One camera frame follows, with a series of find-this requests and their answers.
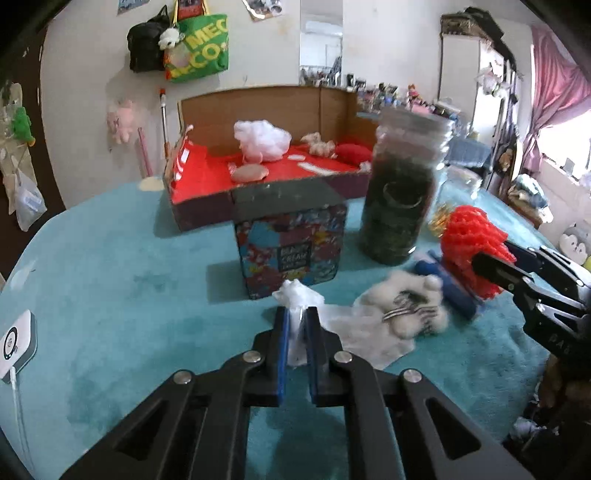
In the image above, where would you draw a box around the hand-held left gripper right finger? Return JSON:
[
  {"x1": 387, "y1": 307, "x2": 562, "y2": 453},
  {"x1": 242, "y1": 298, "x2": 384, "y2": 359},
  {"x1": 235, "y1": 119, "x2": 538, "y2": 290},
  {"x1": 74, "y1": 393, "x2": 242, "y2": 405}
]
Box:
[{"x1": 305, "y1": 306, "x2": 536, "y2": 480}]

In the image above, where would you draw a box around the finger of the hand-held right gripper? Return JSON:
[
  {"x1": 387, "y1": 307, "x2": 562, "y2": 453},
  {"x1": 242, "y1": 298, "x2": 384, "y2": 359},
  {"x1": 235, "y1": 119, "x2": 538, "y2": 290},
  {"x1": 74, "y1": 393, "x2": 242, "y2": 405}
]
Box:
[
  {"x1": 471, "y1": 251, "x2": 587, "y2": 324},
  {"x1": 505, "y1": 240, "x2": 591, "y2": 289}
]

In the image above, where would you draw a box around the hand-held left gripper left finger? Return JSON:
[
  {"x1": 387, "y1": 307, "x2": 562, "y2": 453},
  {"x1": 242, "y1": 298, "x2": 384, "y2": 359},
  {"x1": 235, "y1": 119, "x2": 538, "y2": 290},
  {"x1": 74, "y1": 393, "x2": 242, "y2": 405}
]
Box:
[{"x1": 60, "y1": 307, "x2": 291, "y2": 480}]

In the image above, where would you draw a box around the red foam net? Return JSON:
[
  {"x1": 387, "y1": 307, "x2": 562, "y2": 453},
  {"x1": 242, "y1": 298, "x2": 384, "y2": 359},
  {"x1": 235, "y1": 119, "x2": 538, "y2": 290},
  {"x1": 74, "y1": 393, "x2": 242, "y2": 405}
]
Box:
[{"x1": 440, "y1": 206, "x2": 517, "y2": 301}]

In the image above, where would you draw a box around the blue cloth pouch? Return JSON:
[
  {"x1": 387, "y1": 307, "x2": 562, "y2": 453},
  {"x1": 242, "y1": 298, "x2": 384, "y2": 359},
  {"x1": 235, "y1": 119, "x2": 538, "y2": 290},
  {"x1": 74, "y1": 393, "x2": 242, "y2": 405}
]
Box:
[{"x1": 413, "y1": 251, "x2": 485, "y2": 321}]

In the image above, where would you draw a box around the white tissue sheet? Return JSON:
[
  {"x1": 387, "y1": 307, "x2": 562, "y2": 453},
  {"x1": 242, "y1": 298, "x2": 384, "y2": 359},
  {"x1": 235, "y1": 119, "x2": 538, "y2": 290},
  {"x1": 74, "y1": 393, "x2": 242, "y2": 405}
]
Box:
[{"x1": 318, "y1": 288, "x2": 416, "y2": 370}]

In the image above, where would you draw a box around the white foam sleeve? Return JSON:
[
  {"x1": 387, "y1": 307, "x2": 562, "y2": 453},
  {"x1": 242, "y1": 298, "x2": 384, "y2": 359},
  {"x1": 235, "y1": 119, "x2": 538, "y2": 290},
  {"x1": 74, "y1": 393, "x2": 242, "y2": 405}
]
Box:
[{"x1": 272, "y1": 278, "x2": 326, "y2": 367}]

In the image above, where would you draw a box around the white fluffy plush hair clip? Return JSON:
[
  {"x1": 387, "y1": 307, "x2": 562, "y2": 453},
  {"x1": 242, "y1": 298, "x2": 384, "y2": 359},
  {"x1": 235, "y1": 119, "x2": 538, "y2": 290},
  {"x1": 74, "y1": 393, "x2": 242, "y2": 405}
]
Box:
[{"x1": 353, "y1": 270, "x2": 451, "y2": 340}]

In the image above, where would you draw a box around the red plush heart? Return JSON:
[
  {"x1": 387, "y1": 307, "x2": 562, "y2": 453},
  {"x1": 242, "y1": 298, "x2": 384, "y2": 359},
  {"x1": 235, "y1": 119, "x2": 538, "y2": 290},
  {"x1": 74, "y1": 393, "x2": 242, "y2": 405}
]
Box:
[{"x1": 335, "y1": 142, "x2": 375, "y2": 164}]

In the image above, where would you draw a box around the beige crochet scrunchie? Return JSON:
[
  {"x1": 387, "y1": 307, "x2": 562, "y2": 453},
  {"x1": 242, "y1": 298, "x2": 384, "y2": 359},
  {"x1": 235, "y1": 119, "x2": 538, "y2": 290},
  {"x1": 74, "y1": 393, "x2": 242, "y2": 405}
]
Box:
[{"x1": 300, "y1": 132, "x2": 338, "y2": 158}]

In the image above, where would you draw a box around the white mesh bath pouf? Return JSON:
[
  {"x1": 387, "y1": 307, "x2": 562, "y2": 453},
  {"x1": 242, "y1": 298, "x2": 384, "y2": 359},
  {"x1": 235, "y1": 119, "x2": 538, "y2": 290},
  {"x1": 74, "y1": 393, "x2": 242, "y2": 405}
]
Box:
[{"x1": 233, "y1": 119, "x2": 293, "y2": 163}]

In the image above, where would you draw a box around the cardboard box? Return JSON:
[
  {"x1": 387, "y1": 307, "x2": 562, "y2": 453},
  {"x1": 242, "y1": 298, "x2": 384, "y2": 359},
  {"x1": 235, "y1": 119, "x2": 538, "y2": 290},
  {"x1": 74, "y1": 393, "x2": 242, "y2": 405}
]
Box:
[{"x1": 161, "y1": 84, "x2": 384, "y2": 234}]

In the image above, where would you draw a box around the round pale plush toy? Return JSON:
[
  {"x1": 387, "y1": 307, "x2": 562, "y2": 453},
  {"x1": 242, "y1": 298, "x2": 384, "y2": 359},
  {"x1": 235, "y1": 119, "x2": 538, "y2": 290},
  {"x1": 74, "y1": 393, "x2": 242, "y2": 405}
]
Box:
[{"x1": 556, "y1": 224, "x2": 591, "y2": 271}]

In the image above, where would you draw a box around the pile of clothes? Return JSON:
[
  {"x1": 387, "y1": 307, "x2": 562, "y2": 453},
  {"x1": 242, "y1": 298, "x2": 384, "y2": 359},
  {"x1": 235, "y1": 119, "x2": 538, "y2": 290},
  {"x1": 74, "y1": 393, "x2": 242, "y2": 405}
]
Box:
[{"x1": 508, "y1": 173, "x2": 555, "y2": 227}]

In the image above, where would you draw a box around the small clear jar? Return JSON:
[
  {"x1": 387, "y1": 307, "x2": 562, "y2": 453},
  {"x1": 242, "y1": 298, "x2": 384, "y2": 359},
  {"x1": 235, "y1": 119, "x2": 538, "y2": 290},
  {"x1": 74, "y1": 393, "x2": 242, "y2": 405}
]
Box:
[{"x1": 427, "y1": 166, "x2": 483, "y2": 238}]

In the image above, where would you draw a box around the colourful printed tin box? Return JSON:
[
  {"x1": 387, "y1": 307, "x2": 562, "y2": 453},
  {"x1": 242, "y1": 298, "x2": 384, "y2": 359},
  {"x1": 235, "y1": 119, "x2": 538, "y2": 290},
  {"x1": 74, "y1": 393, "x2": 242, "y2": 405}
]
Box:
[{"x1": 234, "y1": 203, "x2": 348, "y2": 301}]

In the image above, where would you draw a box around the large dark-filled glass jar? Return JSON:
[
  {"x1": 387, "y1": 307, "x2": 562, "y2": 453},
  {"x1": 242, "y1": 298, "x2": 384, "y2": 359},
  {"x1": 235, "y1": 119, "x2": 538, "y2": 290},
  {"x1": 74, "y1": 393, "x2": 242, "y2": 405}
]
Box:
[{"x1": 358, "y1": 107, "x2": 455, "y2": 266}]

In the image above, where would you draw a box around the pink curtain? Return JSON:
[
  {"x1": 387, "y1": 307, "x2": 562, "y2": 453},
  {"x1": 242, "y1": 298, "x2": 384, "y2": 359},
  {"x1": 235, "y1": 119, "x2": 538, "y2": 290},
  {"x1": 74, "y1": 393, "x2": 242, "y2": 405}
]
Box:
[{"x1": 517, "y1": 25, "x2": 591, "y2": 176}]

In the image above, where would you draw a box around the round cardboard disc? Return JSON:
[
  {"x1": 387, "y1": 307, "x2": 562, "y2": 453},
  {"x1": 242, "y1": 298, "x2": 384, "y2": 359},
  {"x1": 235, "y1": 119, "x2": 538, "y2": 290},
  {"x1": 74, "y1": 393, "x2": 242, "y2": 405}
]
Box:
[{"x1": 229, "y1": 164, "x2": 270, "y2": 182}]

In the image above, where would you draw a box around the white flower decoration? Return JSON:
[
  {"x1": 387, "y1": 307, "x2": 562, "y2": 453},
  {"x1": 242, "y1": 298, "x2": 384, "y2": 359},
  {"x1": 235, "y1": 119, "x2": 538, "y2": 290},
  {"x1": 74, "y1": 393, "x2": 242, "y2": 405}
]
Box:
[{"x1": 475, "y1": 60, "x2": 513, "y2": 97}]

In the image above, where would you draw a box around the row of cosmetic bottles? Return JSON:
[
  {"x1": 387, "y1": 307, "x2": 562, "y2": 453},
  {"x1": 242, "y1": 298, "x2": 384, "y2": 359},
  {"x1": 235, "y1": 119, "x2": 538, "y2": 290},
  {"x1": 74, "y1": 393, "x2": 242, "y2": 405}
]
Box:
[{"x1": 344, "y1": 74, "x2": 481, "y2": 139}]

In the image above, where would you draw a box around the white wardrobe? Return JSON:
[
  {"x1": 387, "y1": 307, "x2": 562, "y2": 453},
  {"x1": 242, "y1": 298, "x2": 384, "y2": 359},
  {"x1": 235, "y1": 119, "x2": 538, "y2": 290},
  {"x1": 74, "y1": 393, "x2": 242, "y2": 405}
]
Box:
[{"x1": 436, "y1": 32, "x2": 522, "y2": 195}]

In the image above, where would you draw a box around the black clothes pile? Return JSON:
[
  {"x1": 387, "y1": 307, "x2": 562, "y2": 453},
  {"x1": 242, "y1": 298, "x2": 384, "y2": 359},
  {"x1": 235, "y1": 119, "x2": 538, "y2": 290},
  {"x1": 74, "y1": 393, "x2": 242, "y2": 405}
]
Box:
[{"x1": 464, "y1": 7, "x2": 518, "y2": 61}]

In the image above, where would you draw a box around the pink stick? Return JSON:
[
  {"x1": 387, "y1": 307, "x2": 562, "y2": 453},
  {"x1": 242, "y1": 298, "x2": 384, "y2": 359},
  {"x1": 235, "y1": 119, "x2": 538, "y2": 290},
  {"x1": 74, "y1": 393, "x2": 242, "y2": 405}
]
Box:
[{"x1": 137, "y1": 128, "x2": 164, "y2": 192}]

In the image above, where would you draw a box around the brown suitcase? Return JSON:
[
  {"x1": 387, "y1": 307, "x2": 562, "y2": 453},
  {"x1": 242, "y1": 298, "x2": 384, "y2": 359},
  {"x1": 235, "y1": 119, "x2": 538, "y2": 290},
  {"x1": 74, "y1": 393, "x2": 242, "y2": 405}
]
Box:
[{"x1": 440, "y1": 11, "x2": 485, "y2": 38}]

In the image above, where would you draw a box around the white electronic device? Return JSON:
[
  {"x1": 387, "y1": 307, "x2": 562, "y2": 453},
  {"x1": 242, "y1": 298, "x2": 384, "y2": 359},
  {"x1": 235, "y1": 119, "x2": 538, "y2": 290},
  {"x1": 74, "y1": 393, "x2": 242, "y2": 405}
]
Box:
[{"x1": 0, "y1": 309, "x2": 38, "y2": 384}]

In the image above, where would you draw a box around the pink plush toy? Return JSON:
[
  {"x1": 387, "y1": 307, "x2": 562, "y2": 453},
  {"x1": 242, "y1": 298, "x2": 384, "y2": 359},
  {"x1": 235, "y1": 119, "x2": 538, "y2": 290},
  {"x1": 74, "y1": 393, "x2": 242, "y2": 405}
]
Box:
[{"x1": 107, "y1": 99, "x2": 138, "y2": 145}]

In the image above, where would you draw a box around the brown door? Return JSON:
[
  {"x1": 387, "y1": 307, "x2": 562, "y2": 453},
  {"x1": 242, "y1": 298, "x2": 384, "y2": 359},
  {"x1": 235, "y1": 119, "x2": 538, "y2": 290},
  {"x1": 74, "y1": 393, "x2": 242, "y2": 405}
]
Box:
[{"x1": 0, "y1": 23, "x2": 68, "y2": 282}]

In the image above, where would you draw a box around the hanging clear plastic bag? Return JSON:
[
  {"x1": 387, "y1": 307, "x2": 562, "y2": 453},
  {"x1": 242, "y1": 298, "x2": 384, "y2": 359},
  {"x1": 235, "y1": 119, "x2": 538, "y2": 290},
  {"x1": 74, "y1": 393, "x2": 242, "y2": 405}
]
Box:
[{"x1": 14, "y1": 168, "x2": 48, "y2": 232}]

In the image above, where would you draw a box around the green tote bag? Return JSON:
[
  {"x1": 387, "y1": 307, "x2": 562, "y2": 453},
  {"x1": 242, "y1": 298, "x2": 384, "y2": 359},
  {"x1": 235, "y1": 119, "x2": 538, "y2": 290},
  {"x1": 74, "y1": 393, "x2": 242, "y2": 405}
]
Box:
[{"x1": 164, "y1": 0, "x2": 230, "y2": 84}]

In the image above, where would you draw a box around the black bag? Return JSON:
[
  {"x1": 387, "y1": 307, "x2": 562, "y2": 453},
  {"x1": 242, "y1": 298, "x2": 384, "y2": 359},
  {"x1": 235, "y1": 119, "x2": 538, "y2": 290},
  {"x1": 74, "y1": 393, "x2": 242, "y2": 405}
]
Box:
[{"x1": 127, "y1": 6, "x2": 171, "y2": 73}]

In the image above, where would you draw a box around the green plush toy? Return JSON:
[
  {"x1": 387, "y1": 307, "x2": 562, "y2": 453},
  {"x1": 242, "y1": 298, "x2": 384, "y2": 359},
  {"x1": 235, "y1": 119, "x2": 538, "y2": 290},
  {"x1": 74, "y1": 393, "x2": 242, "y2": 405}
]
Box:
[{"x1": 10, "y1": 107, "x2": 37, "y2": 146}]

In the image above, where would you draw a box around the white mop handle red tip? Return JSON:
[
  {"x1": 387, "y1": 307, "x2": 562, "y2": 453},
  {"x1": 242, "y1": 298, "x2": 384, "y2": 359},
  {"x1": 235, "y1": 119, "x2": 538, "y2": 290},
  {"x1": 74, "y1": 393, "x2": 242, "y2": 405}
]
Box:
[{"x1": 158, "y1": 88, "x2": 171, "y2": 178}]

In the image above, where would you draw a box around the white cable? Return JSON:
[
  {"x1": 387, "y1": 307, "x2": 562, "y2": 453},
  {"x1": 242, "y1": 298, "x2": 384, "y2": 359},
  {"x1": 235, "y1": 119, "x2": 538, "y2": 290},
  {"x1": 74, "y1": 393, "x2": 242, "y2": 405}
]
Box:
[{"x1": 11, "y1": 369, "x2": 35, "y2": 467}]

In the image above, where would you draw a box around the wall mirror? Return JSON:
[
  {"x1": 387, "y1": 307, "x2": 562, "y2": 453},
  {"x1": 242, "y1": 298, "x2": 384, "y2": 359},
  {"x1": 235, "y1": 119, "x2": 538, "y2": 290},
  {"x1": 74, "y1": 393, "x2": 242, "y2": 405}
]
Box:
[{"x1": 299, "y1": 0, "x2": 345, "y2": 86}]

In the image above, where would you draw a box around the beige hanging wall organizer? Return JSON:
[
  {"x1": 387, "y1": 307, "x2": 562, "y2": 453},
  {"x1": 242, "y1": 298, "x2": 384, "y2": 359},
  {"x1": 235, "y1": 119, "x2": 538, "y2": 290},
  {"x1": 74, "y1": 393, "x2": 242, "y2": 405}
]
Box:
[{"x1": 0, "y1": 80, "x2": 40, "y2": 185}]

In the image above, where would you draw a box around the wall photo collage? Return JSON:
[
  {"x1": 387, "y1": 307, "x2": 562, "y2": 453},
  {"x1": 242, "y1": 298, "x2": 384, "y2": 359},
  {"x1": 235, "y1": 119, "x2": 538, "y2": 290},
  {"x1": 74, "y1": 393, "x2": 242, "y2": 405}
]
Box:
[{"x1": 242, "y1": 0, "x2": 283, "y2": 22}]

